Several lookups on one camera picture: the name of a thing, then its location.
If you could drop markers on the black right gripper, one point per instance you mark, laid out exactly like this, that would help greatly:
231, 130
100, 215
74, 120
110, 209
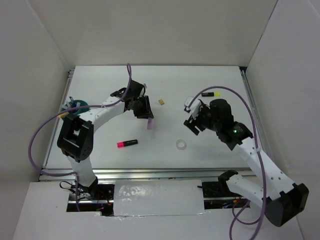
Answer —
191, 122

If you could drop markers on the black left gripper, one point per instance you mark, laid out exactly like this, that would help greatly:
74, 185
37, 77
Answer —
146, 111

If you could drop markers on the lilac highlighter marker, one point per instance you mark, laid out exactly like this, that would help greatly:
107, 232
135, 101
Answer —
150, 125

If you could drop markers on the blue gel pen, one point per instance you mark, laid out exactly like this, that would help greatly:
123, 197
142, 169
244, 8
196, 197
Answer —
72, 102

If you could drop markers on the orange highlighter marker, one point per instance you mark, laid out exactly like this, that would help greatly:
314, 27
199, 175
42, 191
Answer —
62, 115

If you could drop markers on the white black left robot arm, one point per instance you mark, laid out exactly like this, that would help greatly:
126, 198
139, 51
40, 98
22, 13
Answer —
76, 137

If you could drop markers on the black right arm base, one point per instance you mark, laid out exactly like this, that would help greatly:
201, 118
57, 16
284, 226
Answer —
212, 194

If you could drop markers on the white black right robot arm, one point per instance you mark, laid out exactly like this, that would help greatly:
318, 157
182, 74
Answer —
280, 197

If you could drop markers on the small tan eraser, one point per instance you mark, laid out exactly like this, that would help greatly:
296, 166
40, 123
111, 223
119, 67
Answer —
161, 102

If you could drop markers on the yellow black highlighter marker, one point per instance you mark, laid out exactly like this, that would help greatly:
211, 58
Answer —
210, 94

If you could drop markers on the clear tape roll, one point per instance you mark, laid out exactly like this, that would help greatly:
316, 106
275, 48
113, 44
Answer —
180, 144

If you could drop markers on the pink black highlighter marker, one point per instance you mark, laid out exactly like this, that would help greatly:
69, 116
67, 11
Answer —
127, 143

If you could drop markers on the teal round compartment organizer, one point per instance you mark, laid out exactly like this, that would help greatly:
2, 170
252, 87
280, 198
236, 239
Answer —
79, 103

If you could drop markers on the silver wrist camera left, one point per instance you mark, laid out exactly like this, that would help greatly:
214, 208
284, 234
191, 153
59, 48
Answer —
143, 91

